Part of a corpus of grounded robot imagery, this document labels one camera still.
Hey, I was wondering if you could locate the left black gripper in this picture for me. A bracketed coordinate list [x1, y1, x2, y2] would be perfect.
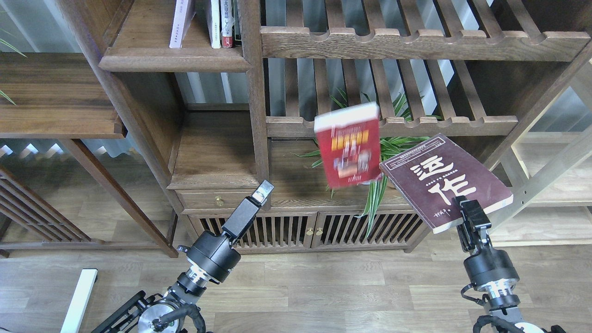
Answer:
[178, 180, 274, 283]

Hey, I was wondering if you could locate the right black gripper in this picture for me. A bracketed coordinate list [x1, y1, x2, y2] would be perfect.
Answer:
[453, 196, 519, 291]

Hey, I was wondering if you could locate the dark maroon book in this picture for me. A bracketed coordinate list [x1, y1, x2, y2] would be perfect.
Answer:
[379, 134, 513, 234]

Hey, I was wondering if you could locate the white lavender book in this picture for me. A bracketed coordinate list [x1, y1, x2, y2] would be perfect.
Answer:
[169, 0, 195, 49]

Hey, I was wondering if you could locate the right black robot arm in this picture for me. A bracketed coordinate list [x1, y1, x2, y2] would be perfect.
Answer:
[453, 196, 546, 333]

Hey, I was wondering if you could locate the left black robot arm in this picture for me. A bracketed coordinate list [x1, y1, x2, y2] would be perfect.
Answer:
[94, 181, 274, 333]

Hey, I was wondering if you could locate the brass drawer knob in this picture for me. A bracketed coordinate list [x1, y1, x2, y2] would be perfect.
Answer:
[215, 196, 224, 207]

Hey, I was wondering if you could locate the green spider plant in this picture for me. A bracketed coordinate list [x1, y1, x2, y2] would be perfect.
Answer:
[291, 88, 444, 240]

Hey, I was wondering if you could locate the dark wooden bookshelf cabinet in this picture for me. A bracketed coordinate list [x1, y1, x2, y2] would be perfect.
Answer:
[56, 0, 591, 253]

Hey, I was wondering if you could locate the black upright book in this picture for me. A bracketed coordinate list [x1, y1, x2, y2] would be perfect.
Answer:
[232, 0, 242, 47]

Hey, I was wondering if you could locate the white table leg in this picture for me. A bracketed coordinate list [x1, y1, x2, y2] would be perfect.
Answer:
[61, 268, 98, 333]

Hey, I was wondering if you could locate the red white upright book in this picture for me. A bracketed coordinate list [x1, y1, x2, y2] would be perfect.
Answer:
[220, 0, 235, 49]

